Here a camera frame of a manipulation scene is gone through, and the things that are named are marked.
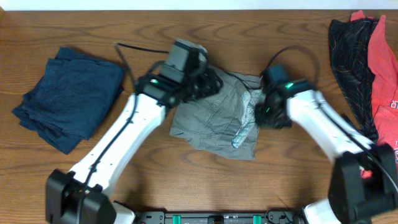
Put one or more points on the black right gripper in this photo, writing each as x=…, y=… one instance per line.
x=260, y=118

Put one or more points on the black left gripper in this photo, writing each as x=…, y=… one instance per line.
x=209, y=77

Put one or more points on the grey shorts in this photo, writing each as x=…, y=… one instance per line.
x=224, y=123

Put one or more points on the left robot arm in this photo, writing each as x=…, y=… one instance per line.
x=82, y=195

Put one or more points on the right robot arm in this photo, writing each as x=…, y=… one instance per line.
x=364, y=177

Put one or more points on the black patterned garment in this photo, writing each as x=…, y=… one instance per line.
x=348, y=44

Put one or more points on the red printed t-shirt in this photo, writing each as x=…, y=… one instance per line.
x=372, y=54

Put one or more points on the folded navy blue garment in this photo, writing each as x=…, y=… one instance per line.
x=71, y=99

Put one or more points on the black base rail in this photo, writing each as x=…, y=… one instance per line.
x=273, y=216

